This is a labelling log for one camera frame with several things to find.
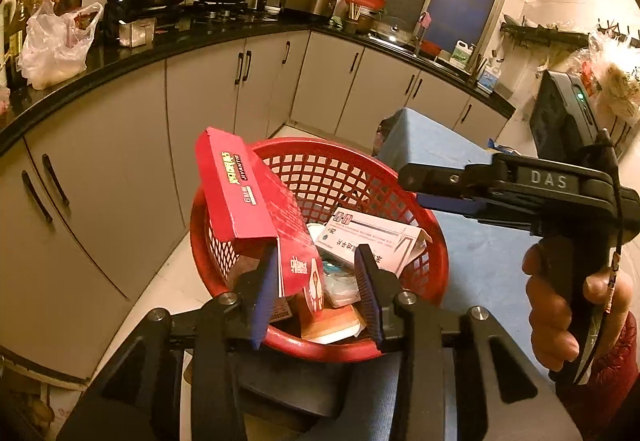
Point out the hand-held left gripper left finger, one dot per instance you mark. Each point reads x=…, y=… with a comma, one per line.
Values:
x=265, y=296

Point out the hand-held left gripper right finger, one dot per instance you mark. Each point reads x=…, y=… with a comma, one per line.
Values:
x=370, y=296

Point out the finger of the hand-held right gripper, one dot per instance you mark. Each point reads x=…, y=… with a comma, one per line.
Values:
x=440, y=181

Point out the blue tissue pack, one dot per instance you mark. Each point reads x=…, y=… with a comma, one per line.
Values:
x=340, y=283

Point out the white medicine box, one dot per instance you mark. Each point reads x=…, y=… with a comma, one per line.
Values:
x=375, y=236

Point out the red plastic basket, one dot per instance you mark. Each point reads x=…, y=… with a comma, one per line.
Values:
x=320, y=352

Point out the red cardboard box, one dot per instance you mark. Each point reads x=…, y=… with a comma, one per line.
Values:
x=240, y=191

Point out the person's right forearm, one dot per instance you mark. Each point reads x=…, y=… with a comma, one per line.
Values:
x=615, y=371

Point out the person's right hand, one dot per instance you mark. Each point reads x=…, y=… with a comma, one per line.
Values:
x=547, y=321

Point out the tan cardboard box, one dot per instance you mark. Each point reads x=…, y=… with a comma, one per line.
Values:
x=330, y=326

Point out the blue tablecloth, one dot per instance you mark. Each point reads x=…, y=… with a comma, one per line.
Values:
x=475, y=261

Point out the white plastic jug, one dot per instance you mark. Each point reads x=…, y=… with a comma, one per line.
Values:
x=462, y=55

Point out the hanging plastic bags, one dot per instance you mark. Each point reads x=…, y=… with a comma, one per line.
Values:
x=617, y=76

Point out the glass pot lid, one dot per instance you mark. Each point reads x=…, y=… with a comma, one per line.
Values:
x=392, y=28

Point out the red plastic bowl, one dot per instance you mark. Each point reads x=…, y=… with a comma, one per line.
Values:
x=364, y=0

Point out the row of beige base cabinets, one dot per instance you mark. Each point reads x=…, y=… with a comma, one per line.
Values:
x=125, y=146

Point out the steel rectangular pot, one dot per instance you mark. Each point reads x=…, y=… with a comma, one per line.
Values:
x=307, y=1

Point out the black kitchen countertop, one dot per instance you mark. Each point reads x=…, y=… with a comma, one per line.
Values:
x=125, y=58

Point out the gas stove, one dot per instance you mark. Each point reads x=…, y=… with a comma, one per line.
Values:
x=220, y=13

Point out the small metal box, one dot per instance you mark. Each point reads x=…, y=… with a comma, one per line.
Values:
x=136, y=32

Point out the white plastic bag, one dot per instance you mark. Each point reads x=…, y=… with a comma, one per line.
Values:
x=50, y=56

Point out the black wall rack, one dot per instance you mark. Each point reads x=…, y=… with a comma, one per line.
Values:
x=545, y=33

